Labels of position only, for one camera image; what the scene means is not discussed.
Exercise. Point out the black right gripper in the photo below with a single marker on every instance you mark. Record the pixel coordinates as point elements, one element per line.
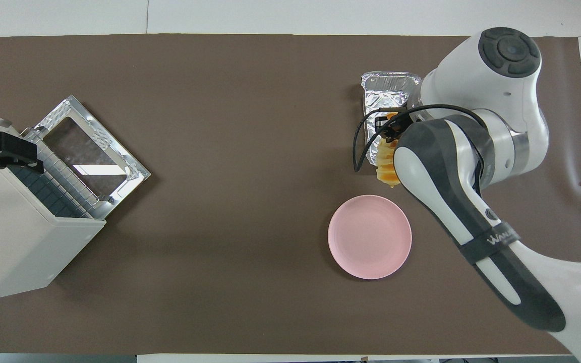
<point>405,122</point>

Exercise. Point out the aluminium foil tray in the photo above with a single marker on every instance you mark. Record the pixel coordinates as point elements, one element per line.
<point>384,88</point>

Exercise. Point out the brown table mat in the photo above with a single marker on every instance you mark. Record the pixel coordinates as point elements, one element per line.
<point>220,201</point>

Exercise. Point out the glass oven door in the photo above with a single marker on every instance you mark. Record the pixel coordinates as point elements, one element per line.
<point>86,151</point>

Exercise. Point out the sliced orange bread loaf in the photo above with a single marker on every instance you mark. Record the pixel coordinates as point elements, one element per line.
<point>386,164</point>

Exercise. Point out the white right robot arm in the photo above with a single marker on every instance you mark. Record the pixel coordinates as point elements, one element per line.
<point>492,91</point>

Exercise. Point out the cream white toaster oven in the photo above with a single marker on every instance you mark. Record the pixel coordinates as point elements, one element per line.
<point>13,242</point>

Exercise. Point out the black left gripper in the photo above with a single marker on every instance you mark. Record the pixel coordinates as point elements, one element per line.
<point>13,148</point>

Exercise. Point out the pink round plate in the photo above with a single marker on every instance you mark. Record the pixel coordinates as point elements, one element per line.
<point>369,237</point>

